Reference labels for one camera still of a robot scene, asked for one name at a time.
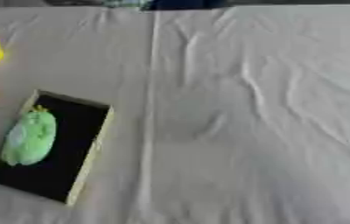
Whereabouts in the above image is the green soft toy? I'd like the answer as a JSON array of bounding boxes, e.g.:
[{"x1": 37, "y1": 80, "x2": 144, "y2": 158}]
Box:
[{"x1": 0, "y1": 104, "x2": 59, "y2": 167}]

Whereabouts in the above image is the tan cardboard box black inside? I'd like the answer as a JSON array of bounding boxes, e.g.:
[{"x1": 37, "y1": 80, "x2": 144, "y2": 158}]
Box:
[{"x1": 0, "y1": 88, "x2": 117, "y2": 207}]

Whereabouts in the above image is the person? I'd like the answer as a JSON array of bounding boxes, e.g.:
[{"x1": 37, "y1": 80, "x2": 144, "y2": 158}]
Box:
[{"x1": 100, "y1": 0, "x2": 232, "y2": 11}]

